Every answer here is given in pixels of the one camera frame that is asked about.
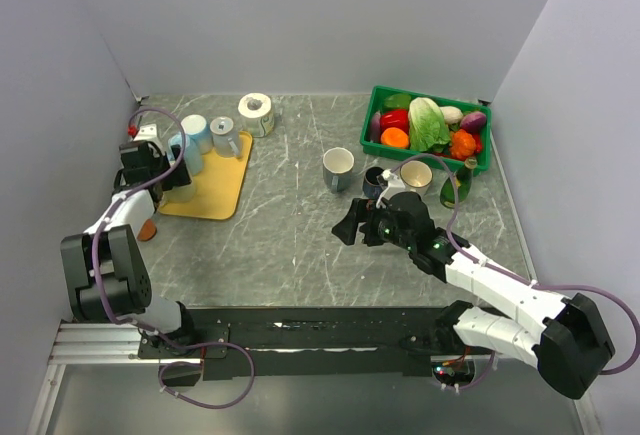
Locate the orange bottle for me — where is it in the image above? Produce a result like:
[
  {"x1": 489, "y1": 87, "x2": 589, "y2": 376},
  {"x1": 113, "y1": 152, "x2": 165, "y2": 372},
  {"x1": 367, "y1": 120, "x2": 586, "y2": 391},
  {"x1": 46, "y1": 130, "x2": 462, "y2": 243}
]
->
[{"x1": 137, "y1": 219, "x2": 157, "y2": 242}]

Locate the white blue mug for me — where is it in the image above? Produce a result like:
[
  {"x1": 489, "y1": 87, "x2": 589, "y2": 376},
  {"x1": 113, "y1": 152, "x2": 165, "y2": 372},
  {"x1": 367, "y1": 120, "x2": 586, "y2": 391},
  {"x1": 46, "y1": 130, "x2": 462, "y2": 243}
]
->
[{"x1": 181, "y1": 114, "x2": 213, "y2": 154}]

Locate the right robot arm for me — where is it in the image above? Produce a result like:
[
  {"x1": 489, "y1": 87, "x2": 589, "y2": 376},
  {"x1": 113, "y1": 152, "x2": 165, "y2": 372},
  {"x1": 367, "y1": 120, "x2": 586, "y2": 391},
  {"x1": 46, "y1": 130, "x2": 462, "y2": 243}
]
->
[{"x1": 332, "y1": 192, "x2": 615, "y2": 399}]

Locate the orange pumpkin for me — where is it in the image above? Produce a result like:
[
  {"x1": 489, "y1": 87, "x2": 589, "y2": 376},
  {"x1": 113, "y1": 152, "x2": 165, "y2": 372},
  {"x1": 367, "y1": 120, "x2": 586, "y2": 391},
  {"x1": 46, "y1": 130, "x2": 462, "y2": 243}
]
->
[{"x1": 449, "y1": 129, "x2": 476, "y2": 161}]

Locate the purple onion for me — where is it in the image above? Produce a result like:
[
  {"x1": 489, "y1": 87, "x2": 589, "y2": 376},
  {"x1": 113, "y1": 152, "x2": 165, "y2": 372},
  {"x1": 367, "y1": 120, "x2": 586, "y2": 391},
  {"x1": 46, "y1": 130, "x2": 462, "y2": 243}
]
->
[{"x1": 460, "y1": 111, "x2": 487, "y2": 133}]

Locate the white garlic bulb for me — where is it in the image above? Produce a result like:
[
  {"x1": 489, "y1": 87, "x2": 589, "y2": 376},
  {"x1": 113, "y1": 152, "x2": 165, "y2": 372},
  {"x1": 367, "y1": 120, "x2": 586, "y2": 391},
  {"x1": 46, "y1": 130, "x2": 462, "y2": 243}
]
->
[{"x1": 440, "y1": 106, "x2": 464, "y2": 125}]

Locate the red bell pepper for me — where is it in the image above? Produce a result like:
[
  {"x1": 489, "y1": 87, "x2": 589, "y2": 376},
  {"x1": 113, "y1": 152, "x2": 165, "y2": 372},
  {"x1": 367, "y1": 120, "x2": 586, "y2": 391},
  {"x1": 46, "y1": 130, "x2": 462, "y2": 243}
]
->
[{"x1": 380, "y1": 108, "x2": 410, "y2": 134}]

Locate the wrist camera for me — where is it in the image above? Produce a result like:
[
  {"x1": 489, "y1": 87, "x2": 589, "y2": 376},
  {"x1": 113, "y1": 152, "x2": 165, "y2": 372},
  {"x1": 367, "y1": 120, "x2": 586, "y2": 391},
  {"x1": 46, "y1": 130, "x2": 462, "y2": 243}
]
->
[
  {"x1": 376, "y1": 169, "x2": 406, "y2": 208},
  {"x1": 127, "y1": 124, "x2": 160, "y2": 144}
]

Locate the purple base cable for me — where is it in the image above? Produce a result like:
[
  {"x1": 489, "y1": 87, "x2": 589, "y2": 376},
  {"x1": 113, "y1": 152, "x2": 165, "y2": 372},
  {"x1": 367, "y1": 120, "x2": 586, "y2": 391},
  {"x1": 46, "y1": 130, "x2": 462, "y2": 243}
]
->
[{"x1": 158, "y1": 343, "x2": 256, "y2": 410}]

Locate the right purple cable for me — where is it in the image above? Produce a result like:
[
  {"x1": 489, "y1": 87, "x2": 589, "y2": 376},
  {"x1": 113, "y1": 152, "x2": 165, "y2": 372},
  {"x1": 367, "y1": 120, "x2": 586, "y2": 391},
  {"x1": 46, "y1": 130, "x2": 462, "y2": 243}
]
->
[{"x1": 387, "y1": 153, "x2": 640, "y2": 376}]

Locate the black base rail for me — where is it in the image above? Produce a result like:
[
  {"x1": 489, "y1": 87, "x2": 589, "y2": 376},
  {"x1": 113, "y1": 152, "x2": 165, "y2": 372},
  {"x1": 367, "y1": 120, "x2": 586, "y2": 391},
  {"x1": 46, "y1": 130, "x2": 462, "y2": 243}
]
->
[{"x1": 138, "y1": 302, "x2": 489, "y2": 381}]

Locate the yellow tray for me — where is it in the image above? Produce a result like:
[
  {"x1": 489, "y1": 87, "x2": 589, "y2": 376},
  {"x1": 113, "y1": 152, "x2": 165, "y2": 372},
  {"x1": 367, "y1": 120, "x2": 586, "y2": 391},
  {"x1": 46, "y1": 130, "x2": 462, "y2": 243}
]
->
[{"x1": 159, "y1": 131, "x2": 253, "y2": 221}]

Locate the green bell pepper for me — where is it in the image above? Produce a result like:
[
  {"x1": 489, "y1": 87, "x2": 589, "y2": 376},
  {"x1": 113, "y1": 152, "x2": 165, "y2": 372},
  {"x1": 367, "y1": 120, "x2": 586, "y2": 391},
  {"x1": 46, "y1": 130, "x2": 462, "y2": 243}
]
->
[{"x1": 381, "y1": 93, "x2": 412, "y2": 112}]

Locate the green plastic crate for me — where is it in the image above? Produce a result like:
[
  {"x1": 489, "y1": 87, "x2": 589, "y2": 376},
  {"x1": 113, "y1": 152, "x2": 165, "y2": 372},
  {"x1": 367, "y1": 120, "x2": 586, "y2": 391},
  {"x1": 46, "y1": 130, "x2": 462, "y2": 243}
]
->
[{"x1": 360, "y1": 85, "x2": 492, "y2": 175}]

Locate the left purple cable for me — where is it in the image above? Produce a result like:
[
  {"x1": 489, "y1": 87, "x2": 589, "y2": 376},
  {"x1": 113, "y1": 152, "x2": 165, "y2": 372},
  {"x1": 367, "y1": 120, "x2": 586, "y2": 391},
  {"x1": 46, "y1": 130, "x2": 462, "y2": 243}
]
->
[{"x1": 89, "y1": 106, "x2": 189, "y2": 326}]

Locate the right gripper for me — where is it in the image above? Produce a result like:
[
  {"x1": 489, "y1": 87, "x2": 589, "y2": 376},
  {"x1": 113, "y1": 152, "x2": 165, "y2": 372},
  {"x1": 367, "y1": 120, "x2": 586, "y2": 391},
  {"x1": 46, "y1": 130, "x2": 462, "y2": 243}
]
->
[{"x1": 332, "y1": 197, "x2": 415, "y2": 251}]

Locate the light green mug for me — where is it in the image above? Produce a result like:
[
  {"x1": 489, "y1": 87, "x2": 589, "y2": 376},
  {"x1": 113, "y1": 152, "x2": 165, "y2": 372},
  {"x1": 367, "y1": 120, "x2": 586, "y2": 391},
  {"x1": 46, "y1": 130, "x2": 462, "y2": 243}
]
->
[{"x1": 164, "y1": 183, "x2": 197, "y2": 203}]

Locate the cream beige mug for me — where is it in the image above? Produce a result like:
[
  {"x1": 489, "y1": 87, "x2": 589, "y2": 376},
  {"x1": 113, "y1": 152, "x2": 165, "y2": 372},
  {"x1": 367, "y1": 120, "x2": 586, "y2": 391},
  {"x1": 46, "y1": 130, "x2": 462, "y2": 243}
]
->
[{"x1": 399, "y1": 160, "x2": 433, "y2": 198}]

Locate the light blue faceted mug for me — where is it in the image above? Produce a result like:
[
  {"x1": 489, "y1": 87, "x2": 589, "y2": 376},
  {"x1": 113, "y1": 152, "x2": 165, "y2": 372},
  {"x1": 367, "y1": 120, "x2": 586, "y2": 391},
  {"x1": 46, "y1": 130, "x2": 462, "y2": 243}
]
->
[{"x1": 168, "y1": 133, "x2": 204, "y2": 176}]

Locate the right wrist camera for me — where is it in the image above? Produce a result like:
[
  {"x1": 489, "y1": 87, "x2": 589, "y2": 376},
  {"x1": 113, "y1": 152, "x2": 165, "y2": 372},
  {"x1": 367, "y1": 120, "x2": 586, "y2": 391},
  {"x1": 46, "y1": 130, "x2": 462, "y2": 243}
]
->
[{"x1": 376, "y1": 169, "x2": 406, "y2": 208}]

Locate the orange tomato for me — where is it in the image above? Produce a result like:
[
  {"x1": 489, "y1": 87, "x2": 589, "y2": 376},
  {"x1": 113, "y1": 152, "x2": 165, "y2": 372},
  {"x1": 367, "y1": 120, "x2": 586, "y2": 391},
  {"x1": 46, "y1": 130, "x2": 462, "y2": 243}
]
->
[{"x1": 380, "y1": 127, "x2": 410, "y2": 149}]

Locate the dark blue mug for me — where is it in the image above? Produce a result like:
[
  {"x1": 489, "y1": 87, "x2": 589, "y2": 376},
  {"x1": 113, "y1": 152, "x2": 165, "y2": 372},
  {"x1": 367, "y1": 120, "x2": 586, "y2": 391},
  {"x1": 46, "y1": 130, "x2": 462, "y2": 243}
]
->
[{"x1": 362, "y1": 166, "x2": 385, "y2": 200}]

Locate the toilet paper roll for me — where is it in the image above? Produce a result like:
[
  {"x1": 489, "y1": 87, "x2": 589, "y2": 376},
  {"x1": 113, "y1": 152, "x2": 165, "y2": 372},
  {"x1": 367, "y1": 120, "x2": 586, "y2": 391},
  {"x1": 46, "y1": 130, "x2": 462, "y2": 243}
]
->
[{"x1": 238, "y1": 93, "x2": 275, "y2": 138}]

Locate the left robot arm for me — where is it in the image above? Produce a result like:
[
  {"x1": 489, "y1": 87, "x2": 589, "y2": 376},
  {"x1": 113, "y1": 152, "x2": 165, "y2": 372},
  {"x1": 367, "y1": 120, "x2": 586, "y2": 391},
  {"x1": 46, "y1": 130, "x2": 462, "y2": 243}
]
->
[{"x1": 60, "y1": 140, "x2": 198, "y2": 357}]

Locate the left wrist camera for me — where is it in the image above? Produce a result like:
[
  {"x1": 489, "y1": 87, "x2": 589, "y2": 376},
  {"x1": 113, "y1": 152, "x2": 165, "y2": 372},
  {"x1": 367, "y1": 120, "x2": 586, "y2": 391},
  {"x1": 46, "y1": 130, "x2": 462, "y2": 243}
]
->
[{"x1": 127, "y1": 124, "x2": 160, "y2": 144}]

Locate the cabbage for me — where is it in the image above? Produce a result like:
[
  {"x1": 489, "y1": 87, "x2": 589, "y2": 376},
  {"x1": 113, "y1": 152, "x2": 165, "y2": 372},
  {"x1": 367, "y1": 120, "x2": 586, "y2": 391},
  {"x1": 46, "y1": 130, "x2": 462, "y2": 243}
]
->
[{"x1": 408, "y1": 97, "x2": 451, "y2": 153}]

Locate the purple eggplant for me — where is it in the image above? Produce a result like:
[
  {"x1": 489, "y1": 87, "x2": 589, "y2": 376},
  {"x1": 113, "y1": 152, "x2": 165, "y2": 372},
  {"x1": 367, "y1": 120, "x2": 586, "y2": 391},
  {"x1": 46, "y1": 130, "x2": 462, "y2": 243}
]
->
[{"x1": 369, "y1": 111, "x2": 381, "y2": 144}]

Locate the green glass bottle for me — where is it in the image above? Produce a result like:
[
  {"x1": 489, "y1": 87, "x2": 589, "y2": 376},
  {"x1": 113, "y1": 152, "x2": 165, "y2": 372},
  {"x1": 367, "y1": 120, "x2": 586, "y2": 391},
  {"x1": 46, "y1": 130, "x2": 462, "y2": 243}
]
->
[{"x1": 439, "y1": 157, "x2": 477, "y2": 209}]

